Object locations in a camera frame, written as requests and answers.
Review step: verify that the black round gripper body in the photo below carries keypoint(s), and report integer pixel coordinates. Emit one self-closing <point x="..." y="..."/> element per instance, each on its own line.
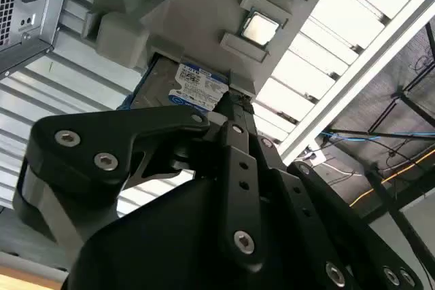
<point x="153" y="252"/>

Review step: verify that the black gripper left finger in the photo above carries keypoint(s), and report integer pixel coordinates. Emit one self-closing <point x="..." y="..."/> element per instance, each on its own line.
<point x="85" y="140"/>

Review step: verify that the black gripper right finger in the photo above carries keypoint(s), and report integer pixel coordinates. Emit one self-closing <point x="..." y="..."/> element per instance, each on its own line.
<point x="299" y="201"/>

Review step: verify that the hard disk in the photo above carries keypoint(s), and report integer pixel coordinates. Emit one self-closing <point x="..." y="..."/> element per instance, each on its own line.
<point x="190" y="86"/>

